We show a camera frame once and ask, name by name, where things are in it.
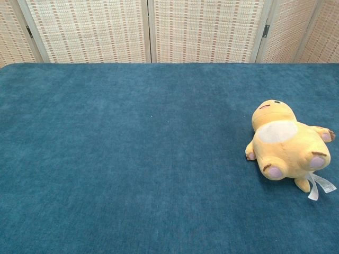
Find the black metal screen hinge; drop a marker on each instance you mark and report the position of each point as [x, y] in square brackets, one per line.
[29, 31]
[266, 30]

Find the yellow plush toy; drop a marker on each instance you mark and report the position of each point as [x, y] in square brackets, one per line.
[286, 148]

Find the blue carpet floor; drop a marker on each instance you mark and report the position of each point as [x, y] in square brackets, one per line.
[132, 158]

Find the woven bamboo screen panel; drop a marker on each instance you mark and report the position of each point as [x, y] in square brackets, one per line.
[323, 37]
[13, 39]
[288, 31]
[209, 31]
[90, 31]

